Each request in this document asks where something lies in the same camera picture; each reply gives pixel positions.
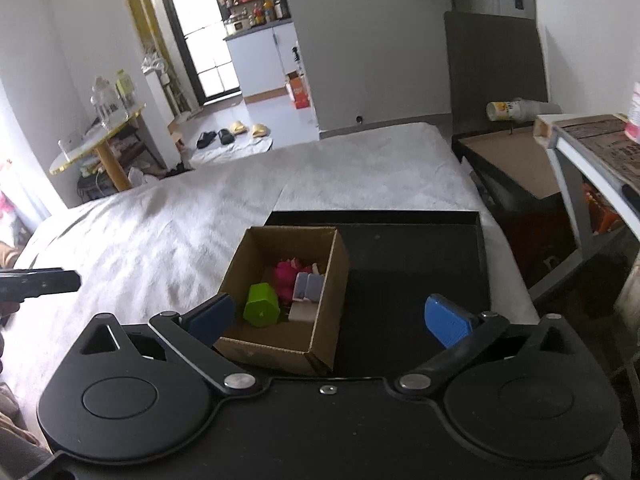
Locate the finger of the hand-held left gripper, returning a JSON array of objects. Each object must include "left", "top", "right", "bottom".
[{"left": 0, "top": 268, "right": 82, "bottom": 303}]

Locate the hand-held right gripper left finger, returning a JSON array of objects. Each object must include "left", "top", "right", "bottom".
[{"left": 77, "top": 292, "right": 263, "bottom": 396}]

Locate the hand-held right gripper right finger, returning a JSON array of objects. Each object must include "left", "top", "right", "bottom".
[{"left": 395, "top": 293, "right": 578, "bottom": 396}]

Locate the green toy house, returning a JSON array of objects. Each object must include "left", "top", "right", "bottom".
[{"left": 243, "top": 282, "right": 281, "bottom": 328}]

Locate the pink figurine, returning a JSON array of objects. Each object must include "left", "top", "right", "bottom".
[{"left": 274, "top": 258, "right": 307, "bottom": 303}]

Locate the white charger plug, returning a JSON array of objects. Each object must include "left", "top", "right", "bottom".
[{"left": 288, "top": 300, "right": 321, "bottom": 323}]

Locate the grey toy house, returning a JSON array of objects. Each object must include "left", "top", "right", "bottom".
[{"left": 292, "top": 271, "right": 325, "bottom": 303}]

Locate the brown cardboard box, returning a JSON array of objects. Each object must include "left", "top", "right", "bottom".
[{"left": 212, "top": 226, "right": 350, "bottom": 377}]

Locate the round gold rimmed table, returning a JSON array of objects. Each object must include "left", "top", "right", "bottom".
[{"left": 49, "top": 104, "right": 147, "bottom": 193}]

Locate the white floor mat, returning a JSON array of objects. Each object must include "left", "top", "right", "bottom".
[{"left": 190, "top": 132, "right": 275, "bottom": 166}]

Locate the black tray with brown inside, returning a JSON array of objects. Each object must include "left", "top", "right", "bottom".
[{"left": 451, "top": 125, "right": 586, "bottom": 286}]

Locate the clear glass bottle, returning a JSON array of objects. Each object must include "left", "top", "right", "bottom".
[{"left": 90, "top": 77, "right": 126, "bottom": 128}]

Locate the white desk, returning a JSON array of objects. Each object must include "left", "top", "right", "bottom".
[{"left": 532, "top": 112, "right": 640, "bottom": 271}]

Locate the stack of paper cups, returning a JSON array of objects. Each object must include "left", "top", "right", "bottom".
[{"left": 486, "top": 97, "right": 563, "bottom": 122}]

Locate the orange cardboard box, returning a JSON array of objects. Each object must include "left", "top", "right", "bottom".
[{"left": 285, "top": 72, "right": 313, "bottom": 110}]

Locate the white cabinet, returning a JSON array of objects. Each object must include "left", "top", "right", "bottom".
[{"left": 222, "top": 20, "right": 301, "bottom": 106}]

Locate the dark grey board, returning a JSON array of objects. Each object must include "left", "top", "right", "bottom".
[{"left": 444, "top": 10, "right": 551, "bottom": 136}]

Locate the pink and white jar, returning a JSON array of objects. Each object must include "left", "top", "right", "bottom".
[{"left": 624, "top": 81, "right": 640, "bottom": 143}]

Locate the black framed glass door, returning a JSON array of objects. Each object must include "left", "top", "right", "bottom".
[{"left": 155, "top": 0, "right": 243, "bottom": 106}]

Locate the row of countertop bottles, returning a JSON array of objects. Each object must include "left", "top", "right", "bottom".
[{"left": 220, "top": 0, "right": 291, "bottom": 36}]

